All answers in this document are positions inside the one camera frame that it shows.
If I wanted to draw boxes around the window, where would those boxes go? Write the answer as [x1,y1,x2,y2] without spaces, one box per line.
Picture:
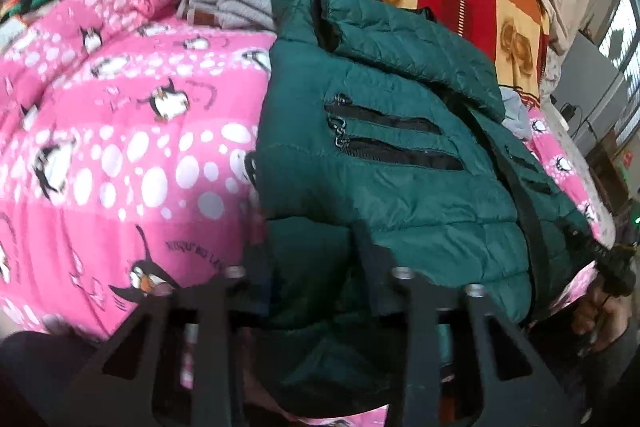
[597,0,640,75]

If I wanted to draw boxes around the folded grey garment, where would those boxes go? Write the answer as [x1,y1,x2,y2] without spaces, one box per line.
[180,0,276,30]

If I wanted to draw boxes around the black cable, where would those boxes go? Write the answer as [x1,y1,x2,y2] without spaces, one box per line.
[559,102,585,128]

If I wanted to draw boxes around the grey cabinet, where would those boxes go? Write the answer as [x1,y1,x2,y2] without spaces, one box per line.
[552,32,632,142]

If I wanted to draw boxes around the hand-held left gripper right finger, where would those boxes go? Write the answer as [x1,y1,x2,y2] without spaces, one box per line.
[350,219,581,427]

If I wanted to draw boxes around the person's right hand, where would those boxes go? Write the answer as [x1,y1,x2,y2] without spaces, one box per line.
[570,287,631,348]

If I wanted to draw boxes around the brown wooden furniture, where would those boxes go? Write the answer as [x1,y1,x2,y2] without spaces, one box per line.
[589,139,640,220]

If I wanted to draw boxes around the green quilted jacket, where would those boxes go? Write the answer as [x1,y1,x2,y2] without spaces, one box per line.
[245,0,608,418]

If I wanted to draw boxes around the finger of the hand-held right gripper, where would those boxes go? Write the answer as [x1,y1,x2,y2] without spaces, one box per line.
[570,229,608,265]

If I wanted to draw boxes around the grey cloth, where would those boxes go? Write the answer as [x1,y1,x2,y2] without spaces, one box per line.
[499,87,532,140]

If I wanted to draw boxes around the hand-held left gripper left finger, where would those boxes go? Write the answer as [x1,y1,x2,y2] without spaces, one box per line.
[45,257,273,427]

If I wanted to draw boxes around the pink penguin blanket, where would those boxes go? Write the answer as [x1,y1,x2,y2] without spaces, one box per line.
[0,0,616,427]

